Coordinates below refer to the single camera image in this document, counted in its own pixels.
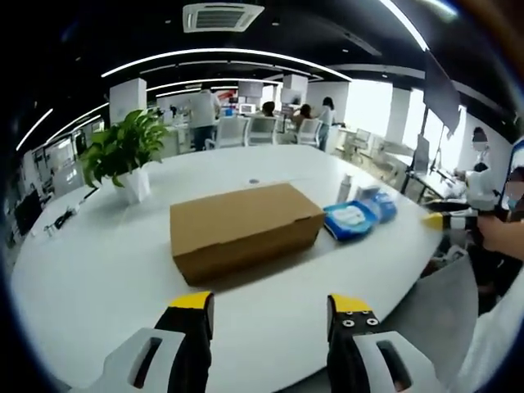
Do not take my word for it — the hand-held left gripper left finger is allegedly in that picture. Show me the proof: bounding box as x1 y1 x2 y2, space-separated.
81 290 215 393

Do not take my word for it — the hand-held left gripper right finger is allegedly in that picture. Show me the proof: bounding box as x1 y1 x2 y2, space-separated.
326 292 447 393

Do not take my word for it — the blue tissue pack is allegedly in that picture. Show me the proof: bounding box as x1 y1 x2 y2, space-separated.
355 186 399 225

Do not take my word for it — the blue soft wet wipes pack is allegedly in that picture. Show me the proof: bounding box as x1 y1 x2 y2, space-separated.
323 199 377 242

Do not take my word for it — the white bottle clear cap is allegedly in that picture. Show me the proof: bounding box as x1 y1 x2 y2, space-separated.
339 174 355 205

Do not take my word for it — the brown cardboard shoe box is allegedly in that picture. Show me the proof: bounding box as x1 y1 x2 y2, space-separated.
169 182 327 287

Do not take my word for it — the person's right hand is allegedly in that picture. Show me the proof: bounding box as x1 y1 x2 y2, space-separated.
477 212 524 263

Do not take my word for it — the grey mesh office chair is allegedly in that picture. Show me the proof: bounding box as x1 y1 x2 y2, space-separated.
417 249 481 369

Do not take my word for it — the dark grey panel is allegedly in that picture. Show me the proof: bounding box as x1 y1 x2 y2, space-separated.
423 52 463 135

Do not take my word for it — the person's white shirt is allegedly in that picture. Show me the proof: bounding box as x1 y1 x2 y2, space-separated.
458 282 524 393

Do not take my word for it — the white office chair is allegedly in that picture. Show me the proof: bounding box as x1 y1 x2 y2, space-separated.
296 119 323 147
206 117 249 151
247 116 278 147

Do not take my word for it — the ceiling light strip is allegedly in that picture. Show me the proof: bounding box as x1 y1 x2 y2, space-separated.
16 108 54 151
378 0 429 52
101 47 353 82

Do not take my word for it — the black desktop monitor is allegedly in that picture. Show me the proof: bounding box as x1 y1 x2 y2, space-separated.
14 191 44 237

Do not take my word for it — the green plant in white pot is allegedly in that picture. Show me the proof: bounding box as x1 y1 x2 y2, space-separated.
79 108 171 205

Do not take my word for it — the white office desk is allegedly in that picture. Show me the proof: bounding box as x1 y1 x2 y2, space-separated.
163 120 196 156

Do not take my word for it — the ceiling air conditioner vent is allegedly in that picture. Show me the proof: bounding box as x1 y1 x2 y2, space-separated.
183 2 265 34

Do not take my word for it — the black cable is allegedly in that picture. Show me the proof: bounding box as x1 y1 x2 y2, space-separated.
52 206 81 229

